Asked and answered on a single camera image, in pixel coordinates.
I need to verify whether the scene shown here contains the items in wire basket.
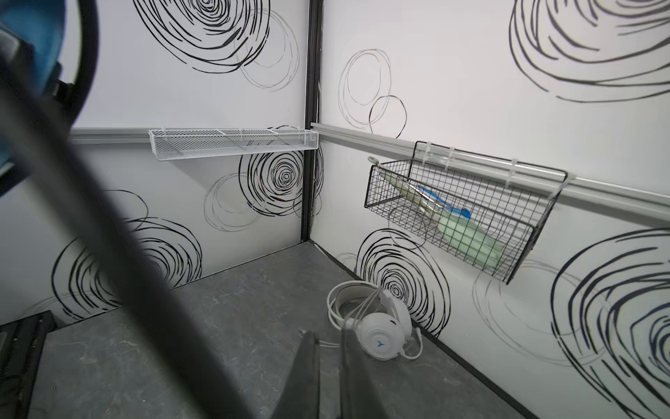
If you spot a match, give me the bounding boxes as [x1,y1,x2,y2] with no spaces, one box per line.
[367,156,504,268]

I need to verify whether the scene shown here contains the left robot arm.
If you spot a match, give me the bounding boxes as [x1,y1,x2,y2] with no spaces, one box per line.
[1,311,57,418]

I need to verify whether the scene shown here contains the white headphones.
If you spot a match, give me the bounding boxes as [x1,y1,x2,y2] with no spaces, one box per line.
[326,280,424,361]

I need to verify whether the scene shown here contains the black headphones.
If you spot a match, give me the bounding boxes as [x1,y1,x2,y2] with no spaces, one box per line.
[1,1,99,127]

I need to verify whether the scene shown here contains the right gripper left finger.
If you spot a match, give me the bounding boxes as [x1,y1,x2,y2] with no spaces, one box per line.
[271,332,320,418]

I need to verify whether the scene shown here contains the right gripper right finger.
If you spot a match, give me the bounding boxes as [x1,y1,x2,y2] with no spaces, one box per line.
[340,329,388,418]

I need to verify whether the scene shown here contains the clear acrylic wall shelf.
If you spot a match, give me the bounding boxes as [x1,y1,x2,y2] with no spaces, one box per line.
[148,128,319,162]

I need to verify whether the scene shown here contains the black wire basket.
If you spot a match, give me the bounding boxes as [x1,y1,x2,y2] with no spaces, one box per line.
[365,141,574,284]

